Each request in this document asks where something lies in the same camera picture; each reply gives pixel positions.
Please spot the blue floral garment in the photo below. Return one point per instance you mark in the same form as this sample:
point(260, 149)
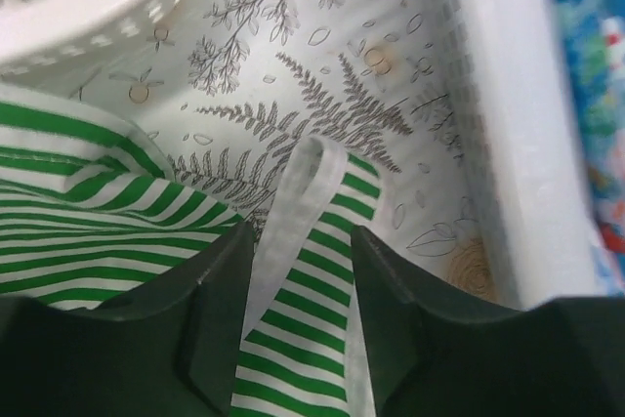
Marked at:
point(592, 33)

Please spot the white rectangular basket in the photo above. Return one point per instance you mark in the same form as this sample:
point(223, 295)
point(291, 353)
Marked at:
point(499, 60)

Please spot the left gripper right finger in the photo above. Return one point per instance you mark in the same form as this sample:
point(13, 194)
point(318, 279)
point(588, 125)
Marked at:
point(435, 350)

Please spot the floral patterned table mat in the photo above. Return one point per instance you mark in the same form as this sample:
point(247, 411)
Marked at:
point(226, 88)

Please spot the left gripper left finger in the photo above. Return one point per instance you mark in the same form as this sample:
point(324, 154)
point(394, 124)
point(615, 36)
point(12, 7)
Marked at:
point(168, 347)

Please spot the green striped tank top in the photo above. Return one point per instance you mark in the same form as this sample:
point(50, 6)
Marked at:
point(91, 209)

